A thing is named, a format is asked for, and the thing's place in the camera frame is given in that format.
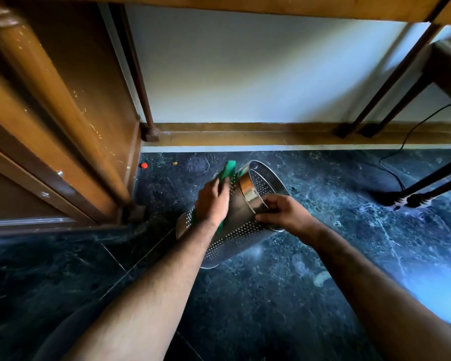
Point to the dark metal pole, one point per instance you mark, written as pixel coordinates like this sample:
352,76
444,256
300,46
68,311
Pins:
137,71

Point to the green cleaning cloth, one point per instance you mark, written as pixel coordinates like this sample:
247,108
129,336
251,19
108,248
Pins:
227,171

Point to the person's left hand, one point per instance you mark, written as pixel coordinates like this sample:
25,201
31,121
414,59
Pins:
211,202

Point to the perforated steel waste bin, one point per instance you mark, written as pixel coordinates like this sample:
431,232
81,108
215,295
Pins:
240,214

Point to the person's left fingers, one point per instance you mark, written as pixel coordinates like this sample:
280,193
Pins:
215,184

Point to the person's right forearm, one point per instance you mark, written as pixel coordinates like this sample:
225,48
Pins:
379,296

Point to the wooden baseboard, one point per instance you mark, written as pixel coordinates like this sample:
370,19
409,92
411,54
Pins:
308,133

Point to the person's right hand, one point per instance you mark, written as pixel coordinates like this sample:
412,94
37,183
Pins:
287,214

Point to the person's right thumb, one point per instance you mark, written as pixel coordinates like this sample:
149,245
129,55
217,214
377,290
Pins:
270,201

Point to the wooden cabinet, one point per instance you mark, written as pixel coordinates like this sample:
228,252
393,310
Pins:
56,116

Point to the dark wooden chair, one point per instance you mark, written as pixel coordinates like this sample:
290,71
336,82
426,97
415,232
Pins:
417,120

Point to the person's left forearm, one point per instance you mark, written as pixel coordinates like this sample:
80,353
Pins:
146,296

